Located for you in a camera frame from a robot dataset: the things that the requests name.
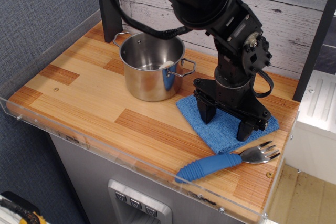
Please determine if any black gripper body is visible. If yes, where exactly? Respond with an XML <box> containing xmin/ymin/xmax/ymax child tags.
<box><xmin>193</xmin><ymin>76</ymin><xmax>271</xmax><ymax>131</ymax></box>

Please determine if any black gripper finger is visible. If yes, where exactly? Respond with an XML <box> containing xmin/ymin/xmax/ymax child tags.
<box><xmin>237</xmin><ymin>120</ymin><xmax>255</xmax><ymax>141</ymax></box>
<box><xmin>197</xmin><ymin>99</ymin><xmax>217</xmax><ymax>124</ymax></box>

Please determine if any blue cloth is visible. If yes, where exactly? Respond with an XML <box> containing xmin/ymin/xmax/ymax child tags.
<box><xmin>176</xmin><ymin>95</ymin><xmax>279</xmax><ymax>154</ymax></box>

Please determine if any metal pot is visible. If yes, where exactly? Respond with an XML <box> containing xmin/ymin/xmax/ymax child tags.
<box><xmin>113</xmin><ymin>32</ymin><xmax>196</xmax><ymax>102</ymax></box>

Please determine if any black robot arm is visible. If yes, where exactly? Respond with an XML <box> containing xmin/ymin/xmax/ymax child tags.
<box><xmin>170</xmin><ymin>0</ymin><xmax>272</xmax><ymax>141</ymax></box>

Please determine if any white block beside table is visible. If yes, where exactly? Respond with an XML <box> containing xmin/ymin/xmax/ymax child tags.
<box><xmin>284</xmin><ymin>70</ymin><xmax>335</xmax><ymax>184</ymax></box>

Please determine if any silver control panel with buttons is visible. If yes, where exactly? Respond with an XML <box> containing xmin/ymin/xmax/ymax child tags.
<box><xmin>108</xmin><ymin>179</ymin><xmax>173</xmax><ymax>223</ymax></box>

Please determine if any grey cabinet front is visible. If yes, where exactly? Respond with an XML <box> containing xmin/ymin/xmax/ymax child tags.
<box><xmin>50</xmin><ymin>135</ymin><xmax>239</xmax><ymax>223</ymax></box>

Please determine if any black and yellow object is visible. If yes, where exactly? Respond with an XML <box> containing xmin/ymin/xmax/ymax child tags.
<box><xmin>1</xmin><ymin>191</ymin><xmax>48</xmax><ymax>223</ymax></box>

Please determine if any blue handled metal fork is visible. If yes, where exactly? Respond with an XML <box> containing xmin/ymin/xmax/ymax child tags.
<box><xmin>175</xmin><ymin>141</ymin><xmax>280</xmax><ymax>183</ymax></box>

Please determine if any right black frame post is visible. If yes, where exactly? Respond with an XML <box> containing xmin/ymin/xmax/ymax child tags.
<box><xmin>292</xmin><ymin>0</ymin><xmax>335</xmax><ymax>102</ymax></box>

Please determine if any black frame post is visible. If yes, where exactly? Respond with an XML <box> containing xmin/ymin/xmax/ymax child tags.
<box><xmin>292</xmin><ymin>0</ymin><xmax>335</xmax><ymax>102</ymax></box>
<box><xmin>99</xmin><ymin>0</ymin><xmax>123</xmax><ymax>43</ymax></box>

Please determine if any left black frame post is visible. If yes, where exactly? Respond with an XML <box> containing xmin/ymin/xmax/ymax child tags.
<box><xmin>99</xmin><ymin>0</ymin><xmax>123</xmax><ymax>43</ymax></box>

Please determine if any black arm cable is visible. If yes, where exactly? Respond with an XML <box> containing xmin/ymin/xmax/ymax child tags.
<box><xmin>98</xmin><ymin>0</ymin><xmax>194</xmax><ymax>40</ymax></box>

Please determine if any clear acrylic guard rail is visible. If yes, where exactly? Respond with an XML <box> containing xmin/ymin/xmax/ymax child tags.
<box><xmin>1</xmin><ymin>12</ymin><xmax>284</xmax><ymax>223</ymax></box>

